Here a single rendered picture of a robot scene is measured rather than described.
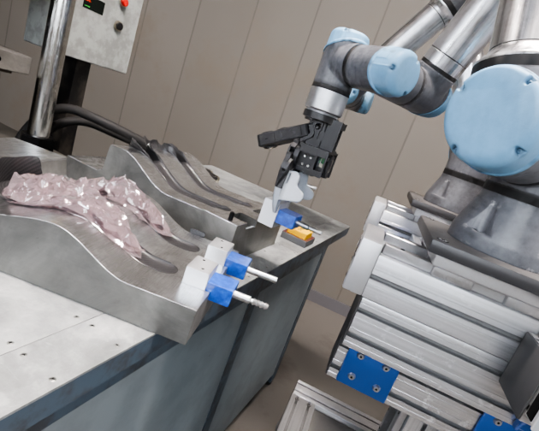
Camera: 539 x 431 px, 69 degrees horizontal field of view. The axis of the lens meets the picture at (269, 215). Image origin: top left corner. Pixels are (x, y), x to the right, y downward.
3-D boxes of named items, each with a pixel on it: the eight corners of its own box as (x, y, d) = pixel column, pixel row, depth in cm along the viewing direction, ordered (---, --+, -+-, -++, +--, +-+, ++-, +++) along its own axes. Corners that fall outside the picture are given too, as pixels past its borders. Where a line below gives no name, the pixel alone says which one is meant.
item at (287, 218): (320, 243, 82) (329, 220, 81) (313, 247, 78) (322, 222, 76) (266, 218, 87) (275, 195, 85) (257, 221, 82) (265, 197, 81)
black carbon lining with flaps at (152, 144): (253, 214, 100) (265, 179, 98) (220, 221, 86) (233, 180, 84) (151, 165, 112) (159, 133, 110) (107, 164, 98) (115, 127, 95)
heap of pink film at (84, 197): (178, 233, 74) (189, 194, 72) (133, 263, 57) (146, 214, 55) (53, 185, 76) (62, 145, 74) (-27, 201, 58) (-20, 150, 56)
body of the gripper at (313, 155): (317, 182, 75) (341, 120, 72) (278, 166, 77) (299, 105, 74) (328, 180, 82) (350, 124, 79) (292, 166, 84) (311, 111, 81)
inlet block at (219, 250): (273, 288, 73) (283, 262, 71) (269, 299, 68) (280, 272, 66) (207, 262, 73) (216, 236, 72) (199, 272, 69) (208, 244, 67)
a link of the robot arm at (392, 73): (440, 65, 66) (390, 59, 75) (402, 39, 59) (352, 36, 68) (420, 111, 68) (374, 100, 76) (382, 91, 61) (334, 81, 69)
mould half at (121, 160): (274, 244, 106) (291, 197, 102) (223, 264, 82) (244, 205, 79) (136, 176, 123) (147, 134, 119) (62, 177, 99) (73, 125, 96)
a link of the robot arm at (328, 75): (355, 25, 67) (323, 23, 73) (332, 89, 70) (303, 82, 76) (382, 43, 72) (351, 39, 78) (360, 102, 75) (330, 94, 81)
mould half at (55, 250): (230, 275, 78) (248, 225, 75) (185, 345, 53) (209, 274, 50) (4, 188, 81) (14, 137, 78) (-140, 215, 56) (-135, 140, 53)
